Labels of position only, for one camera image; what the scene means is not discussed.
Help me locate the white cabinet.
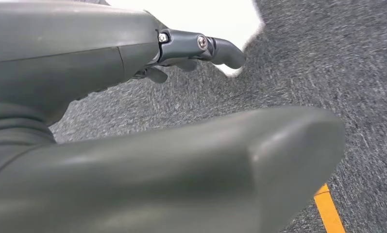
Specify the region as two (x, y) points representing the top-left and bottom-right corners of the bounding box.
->
(105, 0), (265, 78)

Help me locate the yellow floor tape square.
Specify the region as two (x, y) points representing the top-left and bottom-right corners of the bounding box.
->
(314, 183), (347, 233)

